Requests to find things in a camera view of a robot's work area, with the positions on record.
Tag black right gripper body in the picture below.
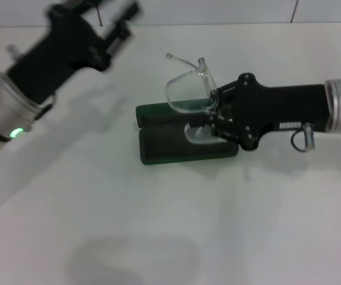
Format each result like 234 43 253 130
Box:
229 72 333 152

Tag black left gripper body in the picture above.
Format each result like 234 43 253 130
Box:
7 4 112 105

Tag clear white glasses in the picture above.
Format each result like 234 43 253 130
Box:
165 52 228 145

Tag green glasses case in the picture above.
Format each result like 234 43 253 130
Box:
135 99 239 165

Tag clear plug on right gripper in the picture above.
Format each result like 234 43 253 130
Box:
291 122 317 152

